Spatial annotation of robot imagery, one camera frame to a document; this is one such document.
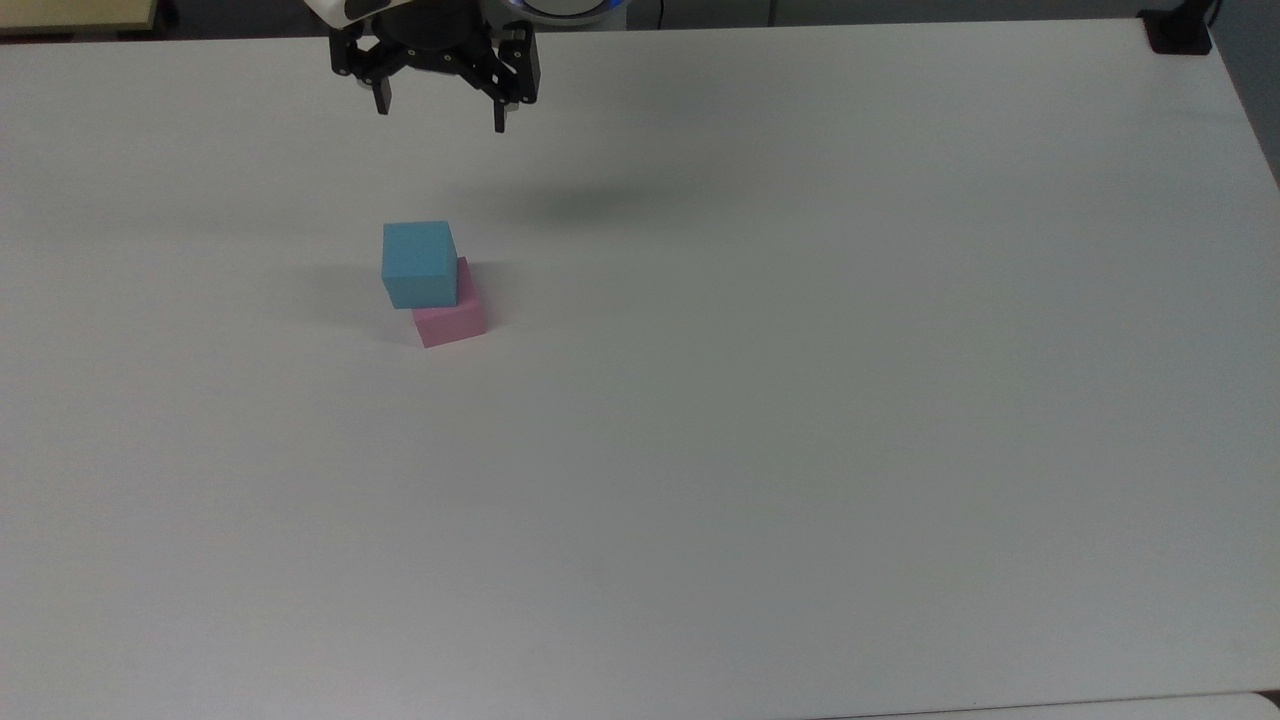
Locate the pink foam cube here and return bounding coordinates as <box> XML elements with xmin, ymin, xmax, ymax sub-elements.
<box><xmin>411</xmin><ymin>256</ymin><xmax>490</xmax><ymax>350</ymax></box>

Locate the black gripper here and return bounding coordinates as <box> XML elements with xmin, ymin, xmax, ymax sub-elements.
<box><xmin>330</xmin><ymin>0</ymin><xmax>542</xmax><ymax>135</ymax></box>

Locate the black table clamp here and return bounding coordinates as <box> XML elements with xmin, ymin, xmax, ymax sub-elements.
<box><xmin>1138</xmin><ymin>0</ymin><xmax>1223</xmax><ymax>57</ymax></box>

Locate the white robot base blue ring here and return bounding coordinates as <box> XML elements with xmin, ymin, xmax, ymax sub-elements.
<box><xmin>508</xmin><ymin>0</ymin><xmax>629</xmax><ymax>21</ymax></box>

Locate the beige wooden furniture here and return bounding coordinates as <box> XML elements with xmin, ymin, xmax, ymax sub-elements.
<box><xmin>0</xmin><ymin>0</ymin><xmax>163</xmax><ymax>39</ymax></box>

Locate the blue foam cube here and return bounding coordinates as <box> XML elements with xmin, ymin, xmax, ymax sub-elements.
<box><xmin>381</xmin><ymin>221</ymin><xmax>460</xmax><ymax>310</ymax></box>

